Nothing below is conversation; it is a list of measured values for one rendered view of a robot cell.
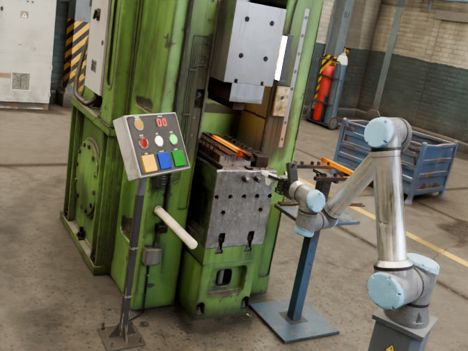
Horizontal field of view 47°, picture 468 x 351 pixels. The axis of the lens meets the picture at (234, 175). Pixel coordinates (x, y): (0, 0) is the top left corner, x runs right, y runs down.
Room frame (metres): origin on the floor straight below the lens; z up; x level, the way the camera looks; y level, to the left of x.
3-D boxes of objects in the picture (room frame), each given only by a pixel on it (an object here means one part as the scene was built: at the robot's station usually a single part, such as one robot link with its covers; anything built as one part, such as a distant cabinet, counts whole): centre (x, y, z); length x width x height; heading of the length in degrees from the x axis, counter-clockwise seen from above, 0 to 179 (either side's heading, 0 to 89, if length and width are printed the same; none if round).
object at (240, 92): (3.02, 0.12, 1.32); 0.42 x 0.20 x 0.10; 32
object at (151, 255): (2.75, 0.37, 0.36); 0.09 x 0.07 x 0.12; 122
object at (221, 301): (3.06, 0.08, 0.23); 0.55 x 0.37 x 0.47; 32
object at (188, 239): (2.58, 0.25, 0.62); 0.44 x 0.05 x 0.05; 32
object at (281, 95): (3.12, -0.19, 1.27); 0.09 x 0.02 x 0.17; 122
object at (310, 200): (2.32, -0.35, 0.97); 0.12 x 0.09 x 0.10; 32
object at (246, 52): (3.04, 0.08, 1.56); 0.42 x 0.39 x 0.40; 32
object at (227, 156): (3.02, 0.12, 0.96); 0.42 x 0.20 x 0.09; 32
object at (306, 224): (2.33, -0.36, 0.86); 0.12 x 0.09 x 0.12; 135
